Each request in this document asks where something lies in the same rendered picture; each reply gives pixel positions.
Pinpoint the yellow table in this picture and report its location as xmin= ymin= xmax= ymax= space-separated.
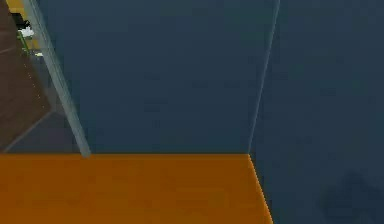
xmin=5 ymin=0 xmax=42 ymax=52

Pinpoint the green white house plant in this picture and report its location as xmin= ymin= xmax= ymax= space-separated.
xmin=17 ymin=25 xmax=36 ymax=56

